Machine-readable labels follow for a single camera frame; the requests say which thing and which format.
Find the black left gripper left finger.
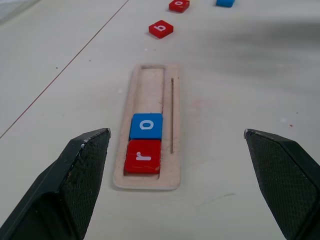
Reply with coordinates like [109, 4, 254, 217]
[0, 127, 112, 240]

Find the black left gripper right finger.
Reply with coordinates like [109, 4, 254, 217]
[243, 128, 320, 240]

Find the red letter tile b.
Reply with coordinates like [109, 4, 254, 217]
[148, 19, 174, 40]

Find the blue letter tile t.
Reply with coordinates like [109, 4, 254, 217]
[215, 0, 236, 8]

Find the red letter tile o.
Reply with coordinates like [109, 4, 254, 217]
[168, 0, 190, 14]

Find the red letter tile r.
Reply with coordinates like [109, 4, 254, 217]
[123, 139, 162, 175]

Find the blue letter tile o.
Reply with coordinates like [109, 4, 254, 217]
[128, 112, 164, 141]

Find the wooden tile tray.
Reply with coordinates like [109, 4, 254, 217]
[112, 63, 182, 191]

